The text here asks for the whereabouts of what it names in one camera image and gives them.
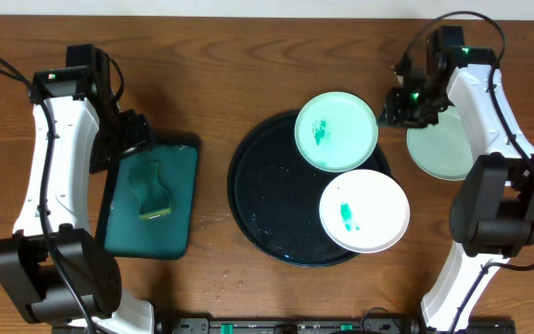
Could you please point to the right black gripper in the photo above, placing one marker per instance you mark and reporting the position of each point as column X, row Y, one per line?
column 400, row 109

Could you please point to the white plate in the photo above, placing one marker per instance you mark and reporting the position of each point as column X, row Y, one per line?
column 364, row 211

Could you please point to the black rectangular sponge tray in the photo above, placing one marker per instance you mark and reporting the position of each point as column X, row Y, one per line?
column 120, row 230

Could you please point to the green yellow sponge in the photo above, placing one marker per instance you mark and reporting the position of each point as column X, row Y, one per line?
column 155, row 199

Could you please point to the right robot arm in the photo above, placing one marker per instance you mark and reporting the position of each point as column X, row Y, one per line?
column 492, row 216

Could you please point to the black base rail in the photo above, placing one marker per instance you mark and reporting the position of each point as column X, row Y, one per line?
column 384, row 324

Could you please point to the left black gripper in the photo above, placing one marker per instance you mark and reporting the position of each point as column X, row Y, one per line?
column 121, row 151

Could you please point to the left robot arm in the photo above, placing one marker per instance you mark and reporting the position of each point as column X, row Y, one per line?
column 51, row 267

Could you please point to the round black serving tray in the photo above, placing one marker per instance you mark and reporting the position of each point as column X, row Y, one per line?
column 274, row 195

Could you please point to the mint green plate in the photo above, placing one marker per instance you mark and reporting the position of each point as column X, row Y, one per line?
column 336, row 132
column 442, row 150

